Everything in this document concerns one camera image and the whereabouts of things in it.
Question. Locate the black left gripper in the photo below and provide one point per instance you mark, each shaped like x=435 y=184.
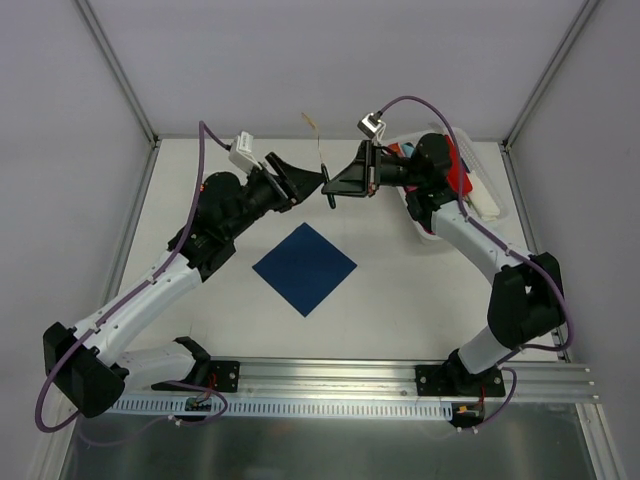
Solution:
x=279 y=181

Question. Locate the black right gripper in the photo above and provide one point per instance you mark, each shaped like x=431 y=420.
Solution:
x=373 y=168

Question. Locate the blue paper napkin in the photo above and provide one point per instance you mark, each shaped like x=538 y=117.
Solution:
x=304 y=268

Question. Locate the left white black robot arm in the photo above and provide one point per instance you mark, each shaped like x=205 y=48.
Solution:
x=91 y=364

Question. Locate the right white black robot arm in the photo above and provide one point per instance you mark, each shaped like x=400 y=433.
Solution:
x=526 y=289

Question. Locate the red napkin roll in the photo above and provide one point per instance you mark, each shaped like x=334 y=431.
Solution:
x=457 y=177

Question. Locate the white napkin roll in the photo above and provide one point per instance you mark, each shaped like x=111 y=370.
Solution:
x=482 y=200

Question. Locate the white basket of rolls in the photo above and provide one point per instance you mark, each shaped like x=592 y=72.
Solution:
x=404 y=146

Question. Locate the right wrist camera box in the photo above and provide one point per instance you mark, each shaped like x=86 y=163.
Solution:
x=372 y=126

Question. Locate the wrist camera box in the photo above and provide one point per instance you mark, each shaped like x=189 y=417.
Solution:
x=240 y=153
x=372 y=126

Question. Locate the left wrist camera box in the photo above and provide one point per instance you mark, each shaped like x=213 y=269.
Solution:
x=240 y=153

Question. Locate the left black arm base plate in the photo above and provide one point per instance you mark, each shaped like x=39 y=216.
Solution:
x=218 y=375

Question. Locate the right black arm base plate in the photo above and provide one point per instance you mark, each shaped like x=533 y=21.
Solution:
x=447 y=380

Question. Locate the white slotted cable duct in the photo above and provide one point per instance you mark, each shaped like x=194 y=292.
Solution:
x=284 y=408

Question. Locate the aluminium mounting rail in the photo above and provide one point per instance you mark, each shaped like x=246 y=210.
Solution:
x=538 y=382

